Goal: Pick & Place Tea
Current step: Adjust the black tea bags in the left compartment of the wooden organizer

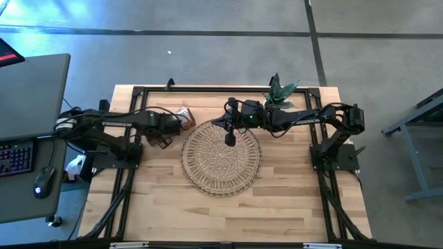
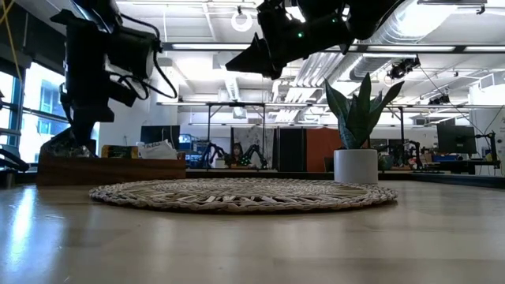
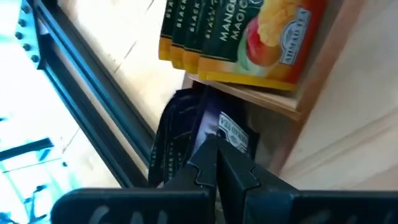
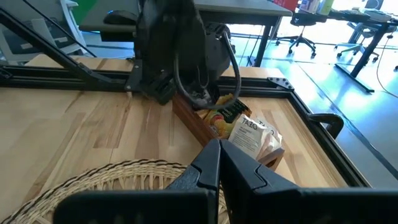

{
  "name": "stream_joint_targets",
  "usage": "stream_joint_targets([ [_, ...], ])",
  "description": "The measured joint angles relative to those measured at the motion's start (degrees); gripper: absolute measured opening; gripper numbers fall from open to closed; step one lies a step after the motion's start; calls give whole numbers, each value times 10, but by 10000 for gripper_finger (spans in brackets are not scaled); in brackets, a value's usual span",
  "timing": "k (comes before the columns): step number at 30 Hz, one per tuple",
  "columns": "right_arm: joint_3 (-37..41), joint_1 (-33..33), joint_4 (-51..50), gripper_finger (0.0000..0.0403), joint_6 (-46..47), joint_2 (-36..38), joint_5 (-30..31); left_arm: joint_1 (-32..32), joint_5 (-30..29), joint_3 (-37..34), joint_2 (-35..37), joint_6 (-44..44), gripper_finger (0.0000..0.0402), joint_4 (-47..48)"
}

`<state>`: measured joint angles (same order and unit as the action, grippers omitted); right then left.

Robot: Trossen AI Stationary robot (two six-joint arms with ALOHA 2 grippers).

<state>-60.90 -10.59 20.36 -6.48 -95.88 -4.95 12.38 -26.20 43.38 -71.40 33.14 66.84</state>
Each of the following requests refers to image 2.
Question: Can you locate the green snake plant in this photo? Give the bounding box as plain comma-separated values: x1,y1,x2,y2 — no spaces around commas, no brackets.
324,72,406,151

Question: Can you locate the dark green mango tea packet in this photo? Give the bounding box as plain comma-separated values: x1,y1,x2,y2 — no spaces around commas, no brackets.
101,144,140,159

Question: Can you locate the black desk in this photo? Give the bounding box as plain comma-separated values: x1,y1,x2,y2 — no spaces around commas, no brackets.
432,159,502,177

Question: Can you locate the round woven placemat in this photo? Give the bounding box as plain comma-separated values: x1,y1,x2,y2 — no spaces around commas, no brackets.
88,177,399,215

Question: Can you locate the black background rig frame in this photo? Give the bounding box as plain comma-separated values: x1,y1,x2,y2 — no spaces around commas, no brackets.
204,101,268,159

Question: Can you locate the person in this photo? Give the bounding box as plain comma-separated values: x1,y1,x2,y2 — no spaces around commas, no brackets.
230,142,249,167

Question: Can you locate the white orange Tazo tea packet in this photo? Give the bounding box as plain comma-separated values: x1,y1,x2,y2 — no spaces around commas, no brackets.
137,140,178,161

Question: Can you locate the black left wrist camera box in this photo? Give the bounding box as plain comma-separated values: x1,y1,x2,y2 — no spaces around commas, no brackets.
106,26,161,80

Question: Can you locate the yellow cable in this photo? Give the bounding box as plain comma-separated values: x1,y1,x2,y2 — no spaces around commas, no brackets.
0,0,24,83

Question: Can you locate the black partition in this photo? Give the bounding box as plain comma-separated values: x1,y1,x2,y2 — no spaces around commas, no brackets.
277,126,308,173

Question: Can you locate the red partition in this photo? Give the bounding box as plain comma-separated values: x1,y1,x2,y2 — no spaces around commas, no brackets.
305,127,343,173

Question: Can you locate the black overhead camera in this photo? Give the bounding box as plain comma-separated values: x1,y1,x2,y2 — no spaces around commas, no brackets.
387,56,421,80

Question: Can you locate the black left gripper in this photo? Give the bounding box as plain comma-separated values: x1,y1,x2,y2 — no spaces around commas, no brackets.
58,37,137,149

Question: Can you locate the wooden tea organizer box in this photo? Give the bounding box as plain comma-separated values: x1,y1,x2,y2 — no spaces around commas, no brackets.
36,151,188,187

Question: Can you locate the white ceiling ring light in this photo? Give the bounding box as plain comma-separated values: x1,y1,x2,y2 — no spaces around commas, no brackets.
230,6,254,33

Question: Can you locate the black slanted strut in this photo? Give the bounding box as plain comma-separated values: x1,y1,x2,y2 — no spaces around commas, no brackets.
0,146,31,173

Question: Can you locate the long ceiling light fixture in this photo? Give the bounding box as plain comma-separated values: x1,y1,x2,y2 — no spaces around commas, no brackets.
161,40,505,55

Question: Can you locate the black computer monitor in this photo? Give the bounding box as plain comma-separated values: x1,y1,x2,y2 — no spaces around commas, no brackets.
436,124,478,155

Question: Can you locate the black ceiling mounted device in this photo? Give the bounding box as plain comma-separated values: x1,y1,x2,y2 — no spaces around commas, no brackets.
428,93,451,107

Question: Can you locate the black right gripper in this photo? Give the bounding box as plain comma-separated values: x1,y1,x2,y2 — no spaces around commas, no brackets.
224,0,356,80

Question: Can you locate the black flat screen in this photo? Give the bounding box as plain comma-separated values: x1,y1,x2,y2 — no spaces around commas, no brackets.
140,125,181,145

